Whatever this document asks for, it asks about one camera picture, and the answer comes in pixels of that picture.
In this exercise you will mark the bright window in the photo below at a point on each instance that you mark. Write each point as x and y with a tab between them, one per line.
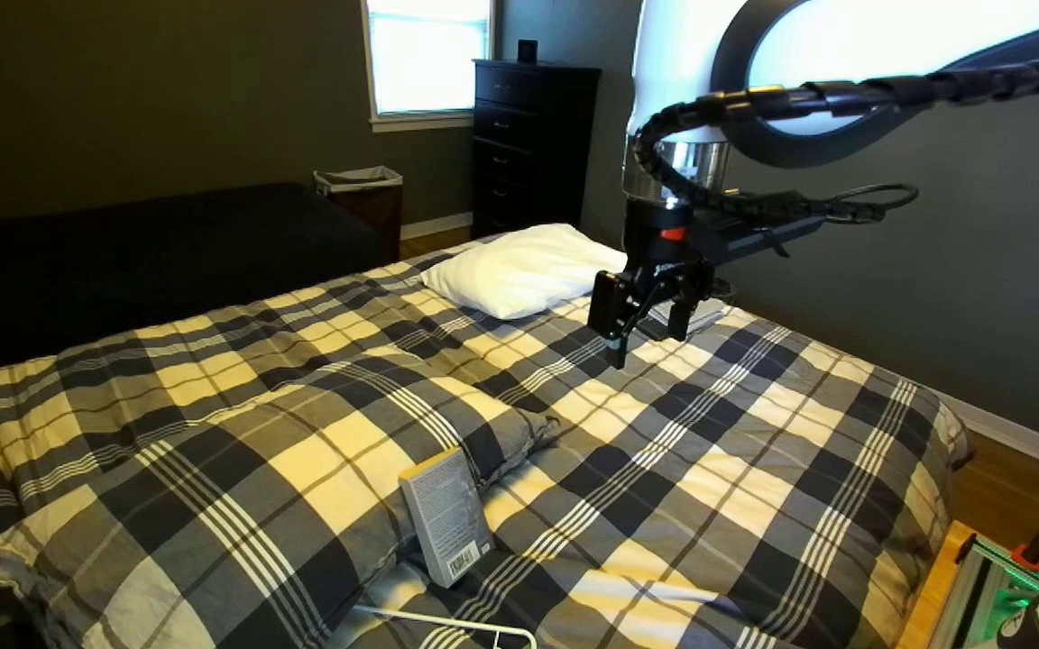
432	54

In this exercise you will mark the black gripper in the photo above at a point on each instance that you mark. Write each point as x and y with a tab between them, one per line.
646	289

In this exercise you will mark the grey paperback book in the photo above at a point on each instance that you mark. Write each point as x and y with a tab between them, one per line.
447	516

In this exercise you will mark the white pillow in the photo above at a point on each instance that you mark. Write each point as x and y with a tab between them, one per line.
523	271

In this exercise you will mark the black dresser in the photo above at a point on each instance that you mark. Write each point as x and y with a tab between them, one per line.
536	150

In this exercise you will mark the dark wooden nightstand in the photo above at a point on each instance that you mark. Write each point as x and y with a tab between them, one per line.
369	219

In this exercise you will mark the checkered bed comforter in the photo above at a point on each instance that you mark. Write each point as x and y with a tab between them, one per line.
180	346

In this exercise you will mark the grey tray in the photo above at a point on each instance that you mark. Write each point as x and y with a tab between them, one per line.
357	178

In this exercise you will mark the small dark object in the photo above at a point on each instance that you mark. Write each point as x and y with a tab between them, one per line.
529	53

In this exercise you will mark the light wooden board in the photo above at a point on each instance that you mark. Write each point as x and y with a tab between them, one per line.
937	588

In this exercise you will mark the green plastic object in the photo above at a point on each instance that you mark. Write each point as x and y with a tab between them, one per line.
1000	595

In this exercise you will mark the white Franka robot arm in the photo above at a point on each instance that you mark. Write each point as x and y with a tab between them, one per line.
693	165

